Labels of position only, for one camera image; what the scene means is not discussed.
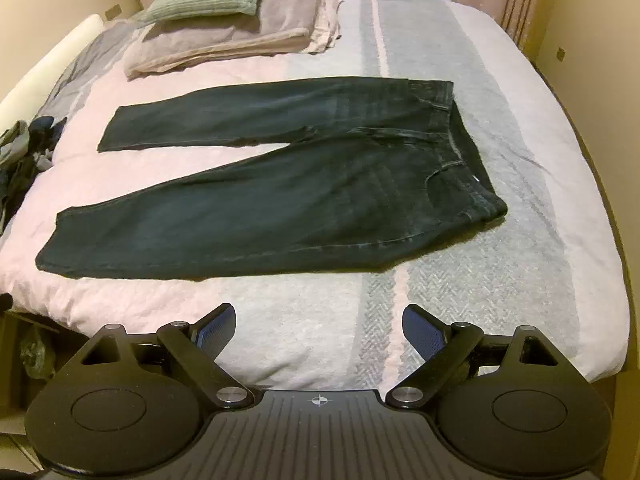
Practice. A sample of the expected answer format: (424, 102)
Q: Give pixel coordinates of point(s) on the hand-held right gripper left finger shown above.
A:
(215, 330)

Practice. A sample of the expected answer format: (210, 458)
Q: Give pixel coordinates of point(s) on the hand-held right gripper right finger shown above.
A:
(425, 332)

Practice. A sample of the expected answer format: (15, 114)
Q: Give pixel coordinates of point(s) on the dark denim jeans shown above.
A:
(300, 200)

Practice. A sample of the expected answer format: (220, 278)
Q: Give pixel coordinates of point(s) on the dark plastic bag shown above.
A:
(37, 355)

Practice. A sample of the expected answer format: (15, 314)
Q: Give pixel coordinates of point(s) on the pink grey striped bed blanket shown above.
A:
(525, 160)

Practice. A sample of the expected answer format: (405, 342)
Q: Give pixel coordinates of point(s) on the black garment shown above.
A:
(17, 185)

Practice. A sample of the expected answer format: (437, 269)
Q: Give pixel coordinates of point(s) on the blue denim jeans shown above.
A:
(47, 127)

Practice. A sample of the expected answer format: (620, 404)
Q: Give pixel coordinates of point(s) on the wall socket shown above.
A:
(114, 11)

